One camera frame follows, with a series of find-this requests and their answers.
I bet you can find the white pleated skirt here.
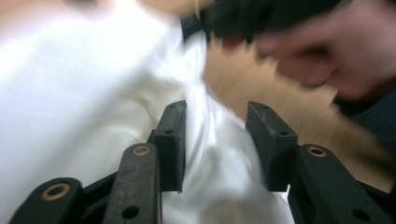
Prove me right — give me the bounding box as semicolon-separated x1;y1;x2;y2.
0;0;296;224

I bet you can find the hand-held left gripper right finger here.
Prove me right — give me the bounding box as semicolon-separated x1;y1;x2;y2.
245;101;300;193

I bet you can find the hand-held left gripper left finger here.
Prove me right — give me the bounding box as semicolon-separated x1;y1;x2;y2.
150;99;189;194

